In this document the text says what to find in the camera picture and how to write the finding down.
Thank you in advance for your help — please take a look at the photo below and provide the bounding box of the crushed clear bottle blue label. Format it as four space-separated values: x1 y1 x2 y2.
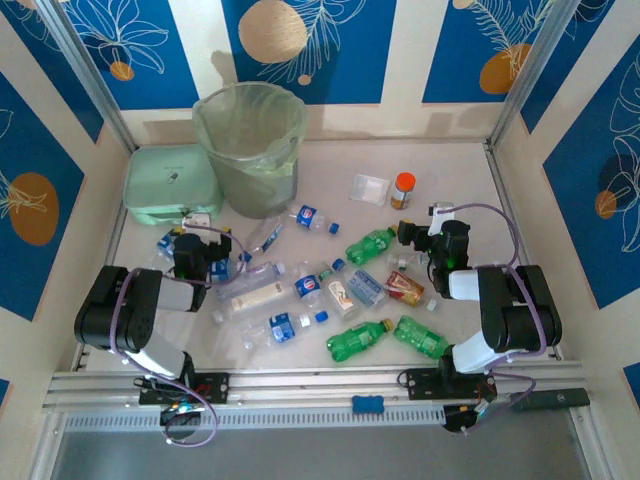
246 217 287 254

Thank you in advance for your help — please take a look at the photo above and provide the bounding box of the green plastic bottle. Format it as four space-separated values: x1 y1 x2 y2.
392 314 450 359
344 225 400 266

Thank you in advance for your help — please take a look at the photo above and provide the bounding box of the red gold drink carton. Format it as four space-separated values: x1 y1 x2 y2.
383 270 427 307

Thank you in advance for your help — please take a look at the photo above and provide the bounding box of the clear bottle white cap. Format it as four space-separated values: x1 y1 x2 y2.
214 260 287 301

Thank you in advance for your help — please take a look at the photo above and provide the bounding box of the clear bottle cream label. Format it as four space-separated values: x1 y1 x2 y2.
212 279 297 324

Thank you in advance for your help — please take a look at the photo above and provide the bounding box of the clear bottle pale blue label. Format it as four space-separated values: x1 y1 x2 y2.
345 268 390 309

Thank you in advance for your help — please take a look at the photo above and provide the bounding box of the clear Pepsi bottle blue cap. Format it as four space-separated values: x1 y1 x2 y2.
289 203 342 236
293 257 347 307

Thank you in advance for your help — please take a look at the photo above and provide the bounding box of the clear bottle green cap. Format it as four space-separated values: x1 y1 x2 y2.
317 268 362 322

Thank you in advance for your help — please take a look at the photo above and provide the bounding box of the green bottle yellow cap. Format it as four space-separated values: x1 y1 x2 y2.
324 318 396 364

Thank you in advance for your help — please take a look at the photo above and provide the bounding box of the grey plastic waste bin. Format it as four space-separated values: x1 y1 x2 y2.
193 82 309 221

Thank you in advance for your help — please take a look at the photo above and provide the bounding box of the green plastic bin liner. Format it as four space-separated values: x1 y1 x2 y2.
193 82 309 177

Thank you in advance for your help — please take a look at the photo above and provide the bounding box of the orange-lid pill bottle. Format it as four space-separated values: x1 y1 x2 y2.
389 172 417 211

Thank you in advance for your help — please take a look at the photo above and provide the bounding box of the clear plastic packet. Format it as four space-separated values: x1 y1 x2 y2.
348 172 391 205

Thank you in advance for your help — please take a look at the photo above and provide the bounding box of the mint green zip pouch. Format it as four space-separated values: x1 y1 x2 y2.
122 145 225 226

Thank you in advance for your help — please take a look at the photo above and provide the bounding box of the small circuit board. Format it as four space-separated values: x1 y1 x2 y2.
442 402 501 434
158 399 207 427

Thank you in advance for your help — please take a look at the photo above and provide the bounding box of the black flat bar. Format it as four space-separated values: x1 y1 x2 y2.
509 387 591 413

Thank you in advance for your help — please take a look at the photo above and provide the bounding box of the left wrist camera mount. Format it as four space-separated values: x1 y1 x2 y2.
180 211 212 232

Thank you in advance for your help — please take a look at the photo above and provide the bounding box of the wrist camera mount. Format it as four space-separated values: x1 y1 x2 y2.
180 211 212 232
428 200 456 237

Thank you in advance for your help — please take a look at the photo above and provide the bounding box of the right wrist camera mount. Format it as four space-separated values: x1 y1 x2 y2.
428 200 456 237

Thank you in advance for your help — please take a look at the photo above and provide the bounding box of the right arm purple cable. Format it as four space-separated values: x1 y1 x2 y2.
447 202 549 431

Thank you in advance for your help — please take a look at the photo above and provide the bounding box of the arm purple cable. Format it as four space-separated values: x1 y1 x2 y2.
447 202 549 431
109 224 249 447

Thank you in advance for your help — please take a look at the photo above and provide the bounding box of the aluminium side rail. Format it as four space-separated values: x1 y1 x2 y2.
484 142 566 362
72 207 129 372

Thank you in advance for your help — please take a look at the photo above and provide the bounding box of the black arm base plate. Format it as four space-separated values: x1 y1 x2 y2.
137 371 232 407
403 367 497 402

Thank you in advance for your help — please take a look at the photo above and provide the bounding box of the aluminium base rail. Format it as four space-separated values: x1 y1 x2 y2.
42 360 587 412

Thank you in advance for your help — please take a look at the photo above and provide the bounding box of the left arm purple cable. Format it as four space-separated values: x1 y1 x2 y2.
109 224 249 447

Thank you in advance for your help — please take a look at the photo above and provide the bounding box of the grey slotted cable duct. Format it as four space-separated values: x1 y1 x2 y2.
63 405 447 434

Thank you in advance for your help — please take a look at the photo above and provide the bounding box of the aluminium frame post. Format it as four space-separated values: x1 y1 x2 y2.
487 0 584 151
37 0 137 154

